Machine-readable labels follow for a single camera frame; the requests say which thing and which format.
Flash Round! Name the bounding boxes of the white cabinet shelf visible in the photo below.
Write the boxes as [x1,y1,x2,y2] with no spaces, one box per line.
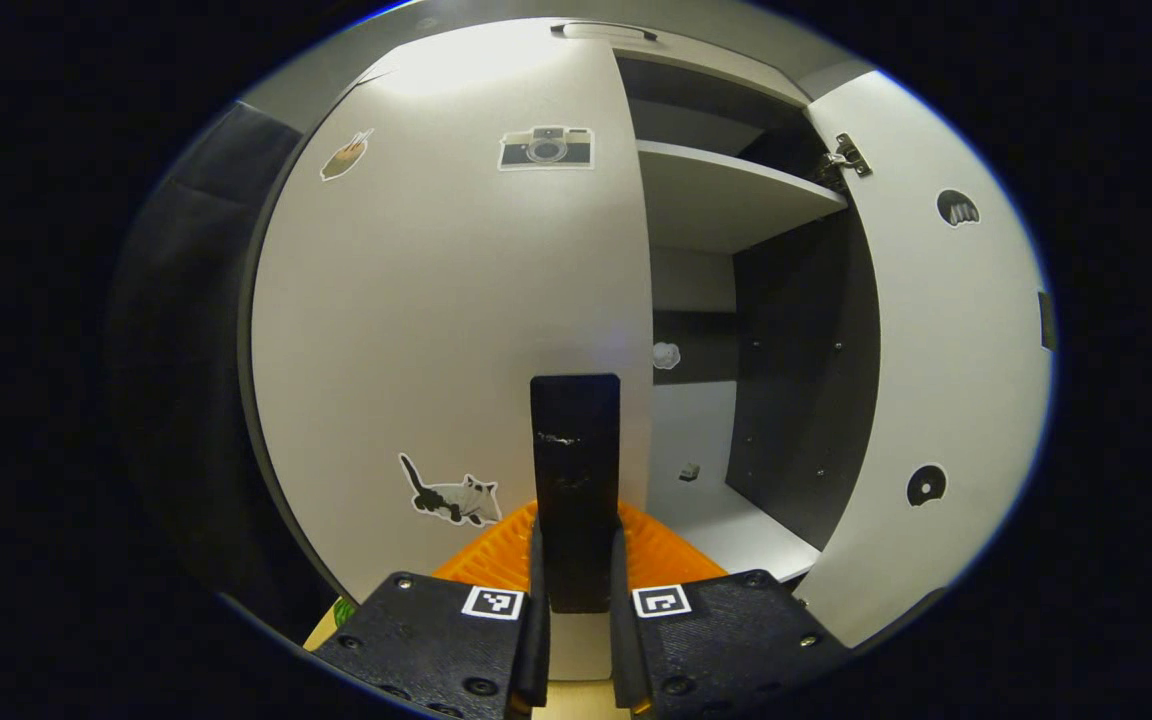
[636,140,849,254]

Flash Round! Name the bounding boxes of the metal door hinge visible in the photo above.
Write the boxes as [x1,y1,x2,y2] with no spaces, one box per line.
[821,133,874,181]

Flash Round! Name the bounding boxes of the cabinet door with camera sticker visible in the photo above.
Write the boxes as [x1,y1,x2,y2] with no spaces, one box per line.
[249,35,657,681]

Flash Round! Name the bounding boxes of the white cabinet bottom board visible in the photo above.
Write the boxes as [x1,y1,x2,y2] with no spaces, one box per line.
[644,478,823,584]

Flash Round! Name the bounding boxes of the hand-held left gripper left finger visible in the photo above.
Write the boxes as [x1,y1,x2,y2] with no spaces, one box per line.
[311,500,552,720]

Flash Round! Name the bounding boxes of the black door handle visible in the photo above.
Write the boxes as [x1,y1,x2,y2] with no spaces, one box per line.
[530,374,623,613]

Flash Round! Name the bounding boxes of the grey double-door shoe cabinet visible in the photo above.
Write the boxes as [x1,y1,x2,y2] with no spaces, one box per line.
[239,15,882,606]

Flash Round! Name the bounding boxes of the black drawer handle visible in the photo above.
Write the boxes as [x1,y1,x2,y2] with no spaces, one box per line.
[550,22,659,43]

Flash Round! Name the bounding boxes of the cabinet door with headphones sticker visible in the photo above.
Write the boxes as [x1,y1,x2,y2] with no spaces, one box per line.
[796,70,1055,649]

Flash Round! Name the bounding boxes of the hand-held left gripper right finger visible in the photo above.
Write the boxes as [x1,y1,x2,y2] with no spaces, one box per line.
[606,500,852,720]

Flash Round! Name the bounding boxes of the black backdrop cloth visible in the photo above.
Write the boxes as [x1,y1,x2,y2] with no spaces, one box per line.
[106,100,337,631]

